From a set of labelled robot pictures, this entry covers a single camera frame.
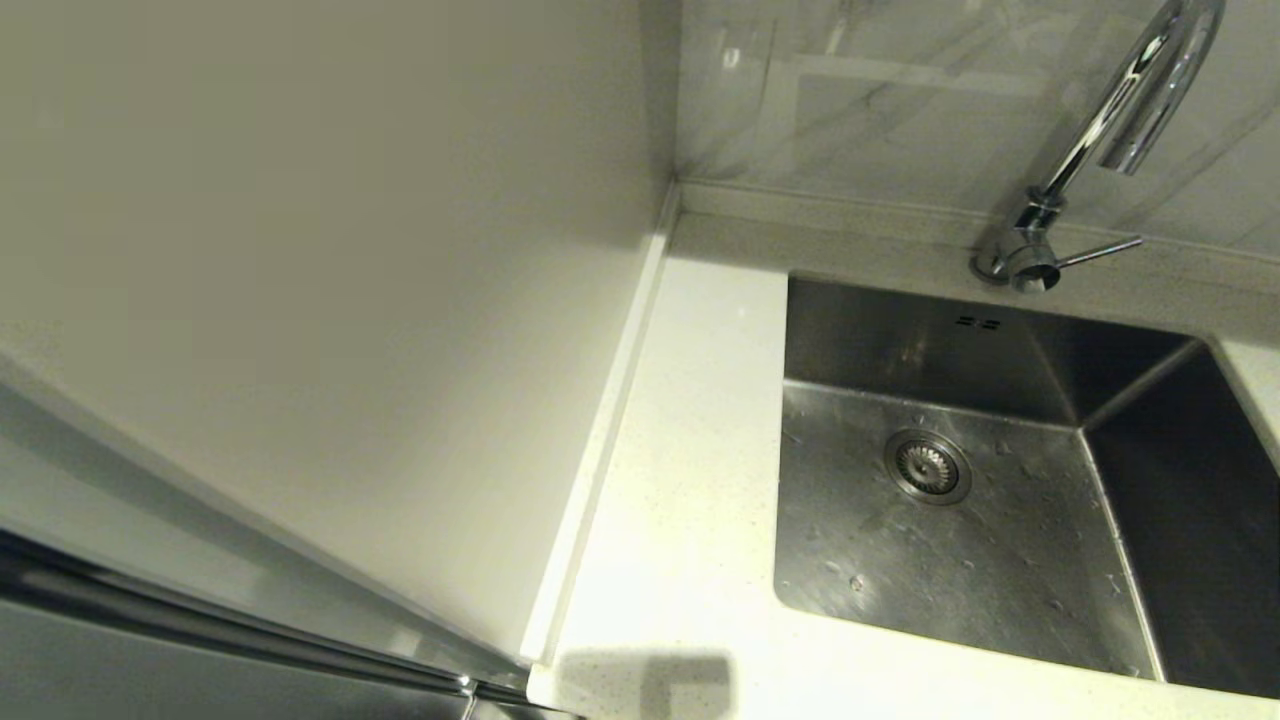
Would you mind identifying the white cabinet side panel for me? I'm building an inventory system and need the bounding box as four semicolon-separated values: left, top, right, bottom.
0;0;681;666

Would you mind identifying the white trim strip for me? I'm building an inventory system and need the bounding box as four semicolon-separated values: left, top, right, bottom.
520;185;683;669

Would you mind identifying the chrome gooseneck faucet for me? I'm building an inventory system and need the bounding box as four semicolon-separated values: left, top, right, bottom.
970;0;1229;294

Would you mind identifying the chrome bar handle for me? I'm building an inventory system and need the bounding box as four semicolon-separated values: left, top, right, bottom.
0;535;581;720

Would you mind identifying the stainless steel sink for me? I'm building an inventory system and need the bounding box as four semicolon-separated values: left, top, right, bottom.
773;270;1280;701

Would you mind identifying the stainless steel appliance door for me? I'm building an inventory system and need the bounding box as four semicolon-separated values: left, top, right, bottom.
0;385;531;720

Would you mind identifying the round metal drain strainer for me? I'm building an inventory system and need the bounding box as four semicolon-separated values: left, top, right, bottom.
884;428;973;506

